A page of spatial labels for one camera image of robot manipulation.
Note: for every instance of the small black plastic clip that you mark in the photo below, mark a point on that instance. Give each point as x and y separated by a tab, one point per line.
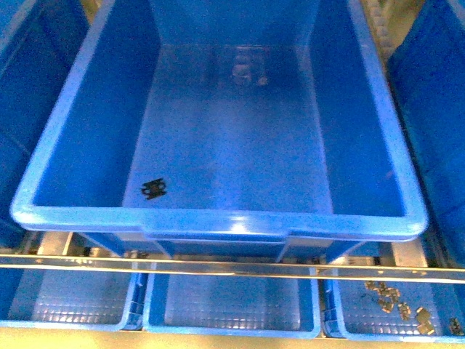
154	189

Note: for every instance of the small blue front bin left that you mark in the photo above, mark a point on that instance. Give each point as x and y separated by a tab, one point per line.
67	299

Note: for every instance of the metal shelf front rail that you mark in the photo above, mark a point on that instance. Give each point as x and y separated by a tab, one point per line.
236	269

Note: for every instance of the pile of metal clips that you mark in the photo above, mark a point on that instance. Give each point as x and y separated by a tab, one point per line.
389	297

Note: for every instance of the large blue middle bin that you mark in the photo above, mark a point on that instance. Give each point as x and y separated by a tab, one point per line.
271	123

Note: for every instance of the small blue front bin middle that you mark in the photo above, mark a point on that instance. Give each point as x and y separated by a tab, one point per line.
232	306

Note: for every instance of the large blue bin with buttons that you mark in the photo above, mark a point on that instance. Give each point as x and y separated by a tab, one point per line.
39	42

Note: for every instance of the small blue bin with clips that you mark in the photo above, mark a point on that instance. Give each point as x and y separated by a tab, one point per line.
394	311

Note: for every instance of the large blue right bin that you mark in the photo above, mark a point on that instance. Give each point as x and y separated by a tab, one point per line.
427	75

